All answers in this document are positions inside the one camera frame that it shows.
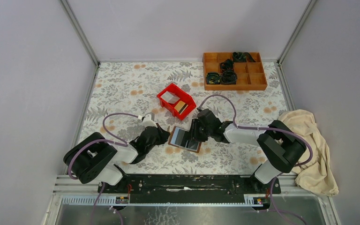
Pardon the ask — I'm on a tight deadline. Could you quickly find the beige crumpled cloth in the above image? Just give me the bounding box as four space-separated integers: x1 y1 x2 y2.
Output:
278 109 339 196

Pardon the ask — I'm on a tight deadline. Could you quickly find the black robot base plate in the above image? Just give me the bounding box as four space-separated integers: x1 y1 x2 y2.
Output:
98 174 281 204

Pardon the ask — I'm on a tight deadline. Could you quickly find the brown leather card holder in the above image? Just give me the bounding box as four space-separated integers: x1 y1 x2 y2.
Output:
168 126 201 153

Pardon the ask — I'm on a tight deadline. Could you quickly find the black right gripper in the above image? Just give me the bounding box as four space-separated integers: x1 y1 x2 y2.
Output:
185 119 212 143

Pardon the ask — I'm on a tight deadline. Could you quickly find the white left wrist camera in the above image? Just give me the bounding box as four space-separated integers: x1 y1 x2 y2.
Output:
138 112 158 128

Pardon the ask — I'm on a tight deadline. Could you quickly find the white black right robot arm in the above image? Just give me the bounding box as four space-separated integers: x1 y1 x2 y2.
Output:
190 109 310 193

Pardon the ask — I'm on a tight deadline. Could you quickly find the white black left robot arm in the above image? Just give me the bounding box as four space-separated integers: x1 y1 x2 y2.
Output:
63 124 170 193

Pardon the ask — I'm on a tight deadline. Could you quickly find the floral patterned table mat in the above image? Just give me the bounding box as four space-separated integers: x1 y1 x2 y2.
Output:
79 62 288 174

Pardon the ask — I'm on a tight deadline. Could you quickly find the red plastic bin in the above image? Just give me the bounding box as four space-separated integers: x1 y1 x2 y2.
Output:
157 83 196 120

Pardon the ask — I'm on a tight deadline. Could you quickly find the dark floral rolled cloth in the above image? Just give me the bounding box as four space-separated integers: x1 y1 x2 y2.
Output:
206 72 221 85

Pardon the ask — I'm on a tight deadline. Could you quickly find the stack of credit cards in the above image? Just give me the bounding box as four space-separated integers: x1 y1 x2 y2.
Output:
161 91 180 104

